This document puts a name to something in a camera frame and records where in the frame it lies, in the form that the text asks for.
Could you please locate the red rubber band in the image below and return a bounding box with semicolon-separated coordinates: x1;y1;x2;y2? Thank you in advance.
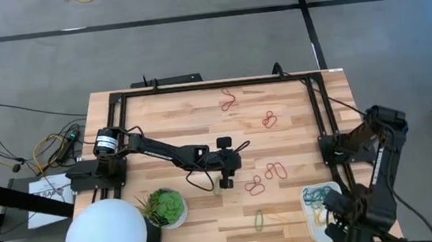
263;161;289;182
243;174;267;198
218;86;239;112
260;110;279;130

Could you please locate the green succulent plant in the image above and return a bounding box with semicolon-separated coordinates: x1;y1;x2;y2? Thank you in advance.
135;185;189;229

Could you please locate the white plastic bin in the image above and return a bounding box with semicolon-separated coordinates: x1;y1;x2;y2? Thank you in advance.
297;180;350;242

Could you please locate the white globe lamp shade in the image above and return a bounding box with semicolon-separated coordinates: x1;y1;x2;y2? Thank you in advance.
59;195;149;242

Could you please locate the yellow rubber band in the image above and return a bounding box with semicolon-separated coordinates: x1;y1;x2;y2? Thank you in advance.
315;209;330;227
263;210;293;240
312;203;329;218
311;205;328;226

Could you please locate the white grey triangle-pattern pot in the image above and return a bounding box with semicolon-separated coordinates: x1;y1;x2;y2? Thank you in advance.
155;197;191;232

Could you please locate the black lamp base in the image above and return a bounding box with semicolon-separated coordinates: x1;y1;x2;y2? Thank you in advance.
135;215;164;242

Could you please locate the white printed paper sheet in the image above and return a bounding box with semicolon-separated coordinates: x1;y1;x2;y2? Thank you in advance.
23;173;78;230

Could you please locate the long black arm cable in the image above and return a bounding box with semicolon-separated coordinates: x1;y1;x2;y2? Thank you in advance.
285;65;369;125

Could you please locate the black power strip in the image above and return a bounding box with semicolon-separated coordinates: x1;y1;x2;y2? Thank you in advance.
52;127;85;165

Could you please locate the thin black floor cable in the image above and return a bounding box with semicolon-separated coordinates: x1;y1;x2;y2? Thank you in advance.
0;94;89;126

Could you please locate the black metal table frame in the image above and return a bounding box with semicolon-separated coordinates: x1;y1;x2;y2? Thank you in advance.
100;51;407;242

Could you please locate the yellow coiled cable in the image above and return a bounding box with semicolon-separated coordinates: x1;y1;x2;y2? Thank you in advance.
30;131;71;176

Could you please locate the black box with antenna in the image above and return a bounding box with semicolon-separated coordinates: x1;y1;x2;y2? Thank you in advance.
128;69;203;89

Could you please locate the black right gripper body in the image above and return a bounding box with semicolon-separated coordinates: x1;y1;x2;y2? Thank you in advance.
333;187;375;232

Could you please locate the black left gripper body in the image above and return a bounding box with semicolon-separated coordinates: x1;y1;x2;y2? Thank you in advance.
203;147;244;176

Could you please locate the green rubber band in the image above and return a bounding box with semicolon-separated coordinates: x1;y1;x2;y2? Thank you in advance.
252;209;267;233
211;176;224;199

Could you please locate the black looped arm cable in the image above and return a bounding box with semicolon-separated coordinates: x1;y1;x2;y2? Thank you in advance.
385;179;432;242

